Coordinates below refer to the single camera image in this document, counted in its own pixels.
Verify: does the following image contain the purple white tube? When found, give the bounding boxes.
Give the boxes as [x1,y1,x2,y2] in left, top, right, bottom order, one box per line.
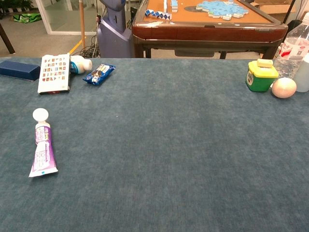
[28,108,59,178]

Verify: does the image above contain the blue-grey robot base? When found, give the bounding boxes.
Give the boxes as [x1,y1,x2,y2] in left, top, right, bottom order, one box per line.
[97,0,134,58]

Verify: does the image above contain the blue table mat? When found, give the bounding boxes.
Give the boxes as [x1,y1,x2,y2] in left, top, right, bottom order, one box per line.
[0,57,309,232]

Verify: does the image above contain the blue cookie packet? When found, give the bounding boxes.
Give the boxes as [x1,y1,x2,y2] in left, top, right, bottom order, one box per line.
[82,63,116,86]

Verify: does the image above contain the white bottle blue label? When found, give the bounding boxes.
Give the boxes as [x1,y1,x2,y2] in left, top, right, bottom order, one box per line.
[69,55,93,75]

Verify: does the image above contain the brown mahjong table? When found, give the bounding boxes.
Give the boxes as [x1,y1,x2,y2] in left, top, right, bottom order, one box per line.
[131,0,289,59]

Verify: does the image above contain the blue white snake toy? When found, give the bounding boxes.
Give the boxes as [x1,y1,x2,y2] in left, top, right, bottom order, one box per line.
[144,9,172,20]

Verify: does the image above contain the white box with picture grid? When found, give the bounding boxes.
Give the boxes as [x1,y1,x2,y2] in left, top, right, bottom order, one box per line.
[37,53,71,95]

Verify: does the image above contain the green container yellow lid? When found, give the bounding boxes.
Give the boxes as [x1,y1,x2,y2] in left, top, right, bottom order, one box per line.
[245,60,279,93]

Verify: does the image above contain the wooden pole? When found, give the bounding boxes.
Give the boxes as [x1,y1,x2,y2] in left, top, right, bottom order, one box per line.
[79,0,86,49]

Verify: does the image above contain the small pale yellow block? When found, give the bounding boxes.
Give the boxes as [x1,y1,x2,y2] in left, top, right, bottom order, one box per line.
[256,58,274,69]

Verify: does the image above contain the pile of blue mahjong tiles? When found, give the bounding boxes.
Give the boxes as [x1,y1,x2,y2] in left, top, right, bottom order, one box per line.
[195,0,249,21]

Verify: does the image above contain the pink egg-shaped ball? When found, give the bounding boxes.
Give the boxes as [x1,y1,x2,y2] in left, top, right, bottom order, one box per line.
[271,77,297,99]

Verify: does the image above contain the dark blue rectangular box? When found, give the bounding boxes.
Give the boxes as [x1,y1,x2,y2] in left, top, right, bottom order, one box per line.
[0,60,41,82]

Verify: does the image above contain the translucent plastic jug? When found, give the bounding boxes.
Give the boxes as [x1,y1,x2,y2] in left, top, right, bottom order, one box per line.
[293,53,309,93]

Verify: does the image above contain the clear plastic water bottle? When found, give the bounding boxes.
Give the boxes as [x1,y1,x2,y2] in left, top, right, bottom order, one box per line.
[273,14,309,80]

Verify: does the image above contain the cardboard box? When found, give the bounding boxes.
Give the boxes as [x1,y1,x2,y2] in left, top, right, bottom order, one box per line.
[250,0,296,14]

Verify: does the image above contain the green bag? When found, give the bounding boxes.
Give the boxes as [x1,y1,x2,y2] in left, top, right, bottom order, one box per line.
[13,13,42,24]

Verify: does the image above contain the dark table leg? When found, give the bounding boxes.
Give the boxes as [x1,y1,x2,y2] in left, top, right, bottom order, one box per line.
[0,23,15,54]

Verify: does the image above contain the black tripod stand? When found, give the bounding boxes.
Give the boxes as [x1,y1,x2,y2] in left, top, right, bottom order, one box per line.
[282,0,296,25]

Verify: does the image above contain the green potted plants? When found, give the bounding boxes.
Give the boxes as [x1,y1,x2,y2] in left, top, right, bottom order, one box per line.
[0,0,34,13]

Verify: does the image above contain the bundle of black cables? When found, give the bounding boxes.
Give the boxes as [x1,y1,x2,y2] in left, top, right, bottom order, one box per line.
[78,33,99,58]

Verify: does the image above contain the white glass door frame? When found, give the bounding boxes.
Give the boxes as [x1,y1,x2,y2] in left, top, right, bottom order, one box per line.
[36,0,97,36]

